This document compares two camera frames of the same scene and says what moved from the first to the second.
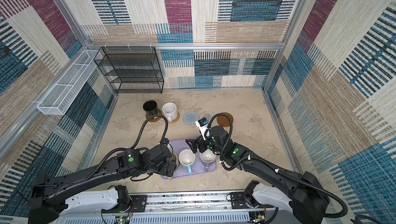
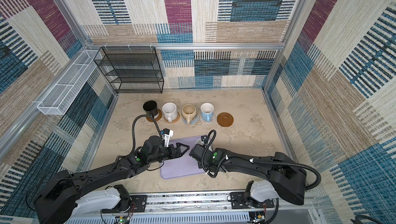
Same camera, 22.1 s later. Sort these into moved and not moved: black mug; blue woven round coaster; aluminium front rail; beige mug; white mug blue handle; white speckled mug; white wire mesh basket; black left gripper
Moved: black left gripper; beige mug; white mug blue handle
Not moved: white wire mesh basket; white speckled mug; aluminium front rail; blue woven round coaster; black mug
